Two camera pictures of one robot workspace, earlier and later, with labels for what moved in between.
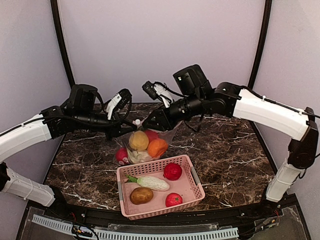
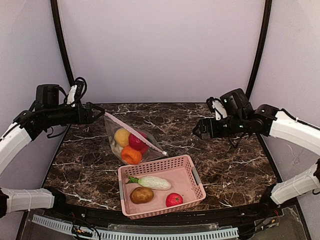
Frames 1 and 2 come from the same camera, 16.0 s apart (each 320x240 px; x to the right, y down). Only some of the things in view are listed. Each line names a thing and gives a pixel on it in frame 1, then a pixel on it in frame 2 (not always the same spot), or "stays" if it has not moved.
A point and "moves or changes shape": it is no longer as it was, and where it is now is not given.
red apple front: [173, 199] stays
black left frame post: [57, 20] stays
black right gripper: [166, 117] -> [208, 128]
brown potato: [140, 195] stays
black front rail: [204, 215] stays
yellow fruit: [138, 140] -> [122, 137]
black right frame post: [263, 42] stays
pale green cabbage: [140, 157] -> [116, 148]
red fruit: [151, 135] -> [145, 148]
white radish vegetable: [150, 182] stays
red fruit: [172, 171] -> [136, 143]
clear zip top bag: [144, 145] moves or changes shape
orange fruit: [157, 147] -> [131, 156]
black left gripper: [116, 128] -> [87, 113]
